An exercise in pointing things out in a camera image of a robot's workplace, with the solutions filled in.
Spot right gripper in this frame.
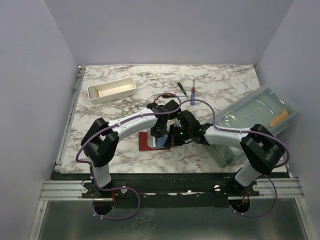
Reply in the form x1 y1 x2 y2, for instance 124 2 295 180
164 124 192 148

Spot red card holder wallet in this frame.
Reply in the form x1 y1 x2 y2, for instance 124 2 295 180
138 130 170 152

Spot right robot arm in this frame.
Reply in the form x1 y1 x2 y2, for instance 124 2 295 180
163 110 285 196

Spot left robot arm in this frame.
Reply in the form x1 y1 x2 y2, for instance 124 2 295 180
75 100 181 198

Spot yellow black screwdriver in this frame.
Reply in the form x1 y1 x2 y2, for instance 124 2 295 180
161 93 176 99

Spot blue red screwdriver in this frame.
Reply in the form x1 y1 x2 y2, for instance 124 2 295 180
190 79 196 106

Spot green black screwdriver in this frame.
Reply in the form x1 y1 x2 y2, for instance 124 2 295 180
177 82 188 97

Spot white rectangular tray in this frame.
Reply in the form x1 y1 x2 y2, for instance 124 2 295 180
87 77 137 105

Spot orange item in box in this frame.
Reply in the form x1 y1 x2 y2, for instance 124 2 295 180
269 108 289 127

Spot clear plastic storage box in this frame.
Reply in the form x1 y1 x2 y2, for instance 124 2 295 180
202 84 300 168

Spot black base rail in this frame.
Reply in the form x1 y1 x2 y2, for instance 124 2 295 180
40 172 301 209

